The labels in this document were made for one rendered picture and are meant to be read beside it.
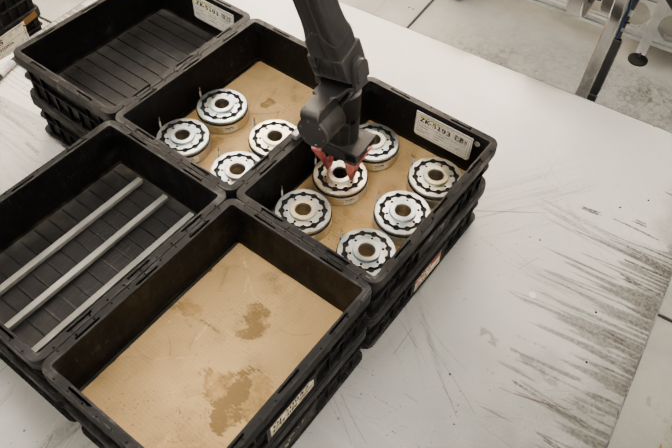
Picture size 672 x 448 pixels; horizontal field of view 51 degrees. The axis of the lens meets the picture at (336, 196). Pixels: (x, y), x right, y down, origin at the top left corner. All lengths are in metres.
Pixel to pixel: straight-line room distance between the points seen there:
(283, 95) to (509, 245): 0.56
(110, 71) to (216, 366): 0.76
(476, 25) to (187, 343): 2.32
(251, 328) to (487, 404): 0.43
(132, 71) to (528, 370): 1.02
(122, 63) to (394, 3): 1.83
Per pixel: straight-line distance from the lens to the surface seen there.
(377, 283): 1.09
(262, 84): 1.54
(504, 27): 3.21
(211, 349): 1.15
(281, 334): 1.16
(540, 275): 1.44
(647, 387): 2.24
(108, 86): 1.59
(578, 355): 1.37
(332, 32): 1.07
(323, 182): 1.30
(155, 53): 1.65
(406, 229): 1.25
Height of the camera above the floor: 1.84
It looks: 50 degrees down
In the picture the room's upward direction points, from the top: 3 degrees clockwise
